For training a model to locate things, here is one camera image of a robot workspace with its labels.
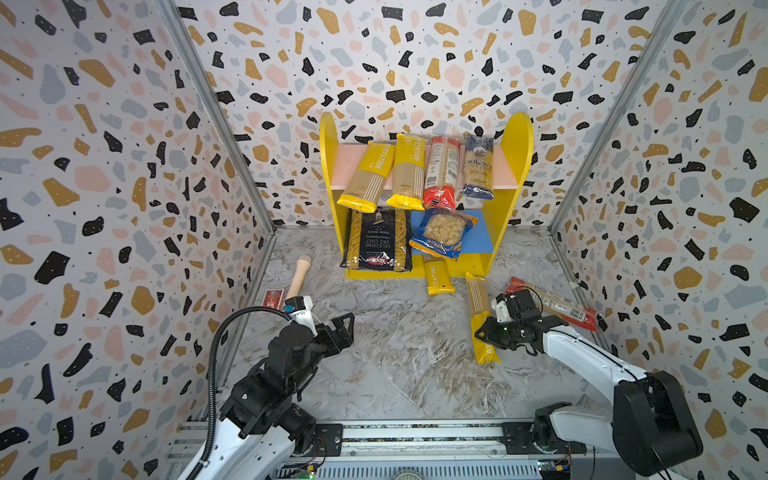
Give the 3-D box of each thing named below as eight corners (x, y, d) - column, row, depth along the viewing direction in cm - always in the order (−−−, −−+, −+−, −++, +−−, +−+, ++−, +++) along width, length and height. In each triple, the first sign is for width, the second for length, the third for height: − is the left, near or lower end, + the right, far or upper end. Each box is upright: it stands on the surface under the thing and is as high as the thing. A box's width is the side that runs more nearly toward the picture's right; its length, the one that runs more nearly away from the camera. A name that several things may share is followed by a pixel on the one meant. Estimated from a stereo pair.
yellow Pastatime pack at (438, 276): (428, 297, 104) (429, 290, 101) (422, 262, 114) (422, 255, 111) (454, 295, 104) (455, 288, 101) (445, 260, 114) (446, 253, 111)
